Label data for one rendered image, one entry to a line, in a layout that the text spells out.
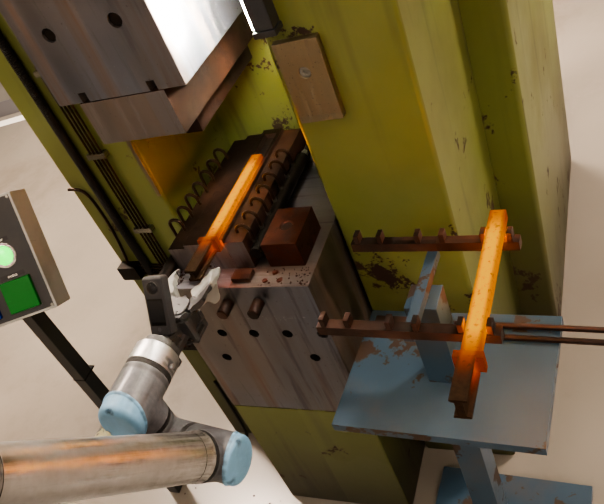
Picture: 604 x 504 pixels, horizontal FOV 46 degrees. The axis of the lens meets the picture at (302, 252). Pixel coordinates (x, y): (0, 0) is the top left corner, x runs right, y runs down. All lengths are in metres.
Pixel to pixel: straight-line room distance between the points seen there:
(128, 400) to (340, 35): 0.74
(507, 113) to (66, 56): 1.05
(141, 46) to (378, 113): 0.45
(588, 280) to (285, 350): 1.28
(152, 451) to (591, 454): 1.37
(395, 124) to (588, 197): 1.63
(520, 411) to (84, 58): 1.00
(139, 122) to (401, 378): 0.71
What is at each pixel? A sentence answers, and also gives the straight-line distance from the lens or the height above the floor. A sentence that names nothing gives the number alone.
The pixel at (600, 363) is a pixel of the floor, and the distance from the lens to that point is 2.35.
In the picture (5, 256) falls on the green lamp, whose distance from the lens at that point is 1.72.
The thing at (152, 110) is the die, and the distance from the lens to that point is 1.36.
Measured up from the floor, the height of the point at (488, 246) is 1.02.
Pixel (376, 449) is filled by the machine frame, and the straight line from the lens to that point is 1.89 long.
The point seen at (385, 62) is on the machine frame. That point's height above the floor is 1.27.
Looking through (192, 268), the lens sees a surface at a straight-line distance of 1.46.
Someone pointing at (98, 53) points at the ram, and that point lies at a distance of 1.35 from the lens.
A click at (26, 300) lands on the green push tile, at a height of 1.00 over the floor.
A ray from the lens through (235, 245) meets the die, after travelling 1.51.
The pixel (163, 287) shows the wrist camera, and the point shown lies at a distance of 1.35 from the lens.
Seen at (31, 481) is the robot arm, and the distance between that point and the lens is 0.98.
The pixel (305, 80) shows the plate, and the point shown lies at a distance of 1.34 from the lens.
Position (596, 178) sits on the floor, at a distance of 3.00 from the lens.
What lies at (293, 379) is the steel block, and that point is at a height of 0.60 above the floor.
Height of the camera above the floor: 1.84
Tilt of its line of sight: 37 degrees down
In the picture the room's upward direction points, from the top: 24 degrees counter-clockwise
